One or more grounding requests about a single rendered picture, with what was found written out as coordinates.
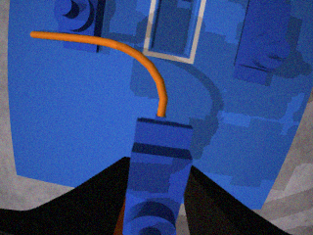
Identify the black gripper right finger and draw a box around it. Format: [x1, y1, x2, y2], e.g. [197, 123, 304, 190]
[183, 164, 292, 235]

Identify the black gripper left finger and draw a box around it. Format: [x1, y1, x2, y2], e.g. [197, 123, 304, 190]
[0, 157, 130, 235]

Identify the blue flat deck plate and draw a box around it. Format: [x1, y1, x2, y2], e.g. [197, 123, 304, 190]
[7, 0, 313, 211]

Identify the blue micro servo with orange cable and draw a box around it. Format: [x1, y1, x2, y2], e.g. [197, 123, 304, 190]
[30, 31, 195, 235]

